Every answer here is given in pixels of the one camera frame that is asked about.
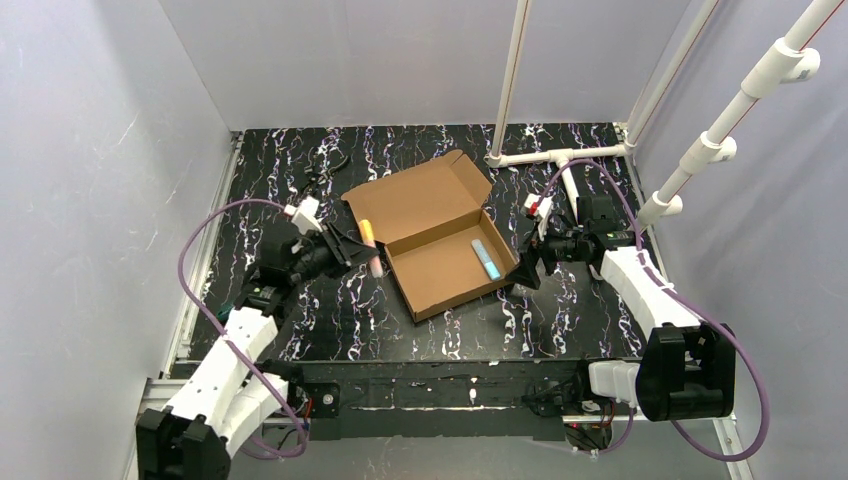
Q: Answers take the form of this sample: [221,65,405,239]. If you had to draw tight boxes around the orange pink marker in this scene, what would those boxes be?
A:
[358,219,384,278]

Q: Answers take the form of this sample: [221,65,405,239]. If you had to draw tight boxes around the light blue marker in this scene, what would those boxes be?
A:
[471,239,502,281]

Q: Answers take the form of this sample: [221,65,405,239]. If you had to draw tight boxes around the brown cardboard box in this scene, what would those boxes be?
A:
[342,150,518,322]

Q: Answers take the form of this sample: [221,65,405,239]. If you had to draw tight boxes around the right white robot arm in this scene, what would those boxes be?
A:
[506,194,736,421]

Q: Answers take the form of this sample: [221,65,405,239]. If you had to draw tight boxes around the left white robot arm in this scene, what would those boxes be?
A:
[136,224,378,479]

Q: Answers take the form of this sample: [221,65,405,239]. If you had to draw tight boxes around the black pliers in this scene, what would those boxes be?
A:
[300,156,351,195]

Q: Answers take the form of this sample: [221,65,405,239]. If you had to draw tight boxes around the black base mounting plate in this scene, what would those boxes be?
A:
[295,359,627,441]

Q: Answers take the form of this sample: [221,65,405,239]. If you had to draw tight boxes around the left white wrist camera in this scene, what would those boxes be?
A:
[283,195,323,235]

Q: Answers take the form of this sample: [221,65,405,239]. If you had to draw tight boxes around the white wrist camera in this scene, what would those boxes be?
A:
[283,195,323,235]
[521,194,552,239]

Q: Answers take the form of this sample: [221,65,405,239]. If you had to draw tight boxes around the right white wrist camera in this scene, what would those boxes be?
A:
[521,194,552,239]

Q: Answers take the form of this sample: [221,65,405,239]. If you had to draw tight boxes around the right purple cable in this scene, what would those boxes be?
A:
[529,158,772,464]

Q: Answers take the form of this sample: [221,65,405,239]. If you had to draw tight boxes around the purple cable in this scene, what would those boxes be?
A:
[177,198,313,461]
[529,158,772,464]

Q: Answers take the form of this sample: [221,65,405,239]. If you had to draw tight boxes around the green handle screwdriver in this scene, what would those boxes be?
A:
[216,304,233,324]

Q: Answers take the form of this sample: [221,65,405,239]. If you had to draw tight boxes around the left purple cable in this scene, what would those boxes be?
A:
[177,198,313,461]

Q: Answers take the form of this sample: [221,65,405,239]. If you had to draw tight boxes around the aluminium rail frame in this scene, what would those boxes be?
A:
[123,132,754,480]

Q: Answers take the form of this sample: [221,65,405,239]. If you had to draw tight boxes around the white PVC pipe frame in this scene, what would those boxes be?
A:
[486,0,843,227]

